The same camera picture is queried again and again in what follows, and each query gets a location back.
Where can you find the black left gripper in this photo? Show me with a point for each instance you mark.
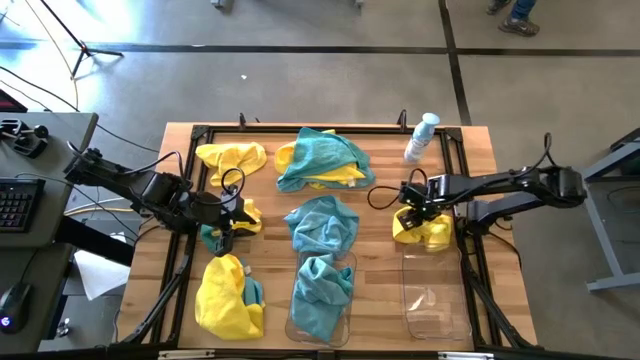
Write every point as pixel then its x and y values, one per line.
pixel 210 215

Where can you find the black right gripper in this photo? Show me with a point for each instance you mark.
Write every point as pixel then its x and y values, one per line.
pixel 425 195

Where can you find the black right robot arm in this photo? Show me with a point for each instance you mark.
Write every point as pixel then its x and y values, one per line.
pixel 500 182

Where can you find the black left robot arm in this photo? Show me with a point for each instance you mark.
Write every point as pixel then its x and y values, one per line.
pixel 150 187

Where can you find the white spray bottle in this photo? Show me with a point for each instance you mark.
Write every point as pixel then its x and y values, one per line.
pixel 419 142

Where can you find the clear plastic basket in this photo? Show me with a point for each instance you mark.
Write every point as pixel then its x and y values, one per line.
pixel 289 330
pixel 435 300

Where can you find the black desk foot bar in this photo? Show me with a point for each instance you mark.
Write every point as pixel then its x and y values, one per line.
pixel 95 242

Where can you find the white paper sheet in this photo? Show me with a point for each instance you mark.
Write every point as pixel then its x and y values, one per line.
pixel 100 275

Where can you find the grey metal stand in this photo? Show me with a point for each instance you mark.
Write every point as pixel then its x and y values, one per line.
pixel 602 235

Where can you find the grey desk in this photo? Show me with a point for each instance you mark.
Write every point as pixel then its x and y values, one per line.
pixel 60 150

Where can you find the small metal caster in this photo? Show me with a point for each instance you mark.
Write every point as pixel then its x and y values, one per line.
pixel 63 328

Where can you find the person's foot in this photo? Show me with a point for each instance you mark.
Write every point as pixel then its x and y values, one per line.
pixel 499 6
pixel 520 26

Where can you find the black keyboard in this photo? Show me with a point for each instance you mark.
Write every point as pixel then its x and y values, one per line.
pixel 20 205

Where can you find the black clamp device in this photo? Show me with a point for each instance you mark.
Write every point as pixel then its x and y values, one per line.
pixel 30 145

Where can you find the black computer mouse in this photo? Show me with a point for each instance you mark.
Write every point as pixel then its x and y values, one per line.
pixel 15 305

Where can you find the person's leg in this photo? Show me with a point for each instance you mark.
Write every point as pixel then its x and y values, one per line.
pixel 524 7

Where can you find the black tripod stand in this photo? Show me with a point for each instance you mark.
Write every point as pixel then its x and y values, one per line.
pixel 82 47

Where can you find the black device with red edge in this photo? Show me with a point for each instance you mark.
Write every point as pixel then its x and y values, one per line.
pixel 10 106

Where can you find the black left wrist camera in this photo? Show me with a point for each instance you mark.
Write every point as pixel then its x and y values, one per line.
pixel 232 200

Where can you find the black frame clamp hook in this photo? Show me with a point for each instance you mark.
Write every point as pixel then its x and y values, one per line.
pixel 242 121
pixel 402 120

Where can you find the black aluminium table frame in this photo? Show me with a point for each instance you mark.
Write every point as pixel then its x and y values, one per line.
pixel 270 129

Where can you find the silver metal bracket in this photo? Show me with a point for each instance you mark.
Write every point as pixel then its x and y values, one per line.
pixel 465 356
pixel 185 354

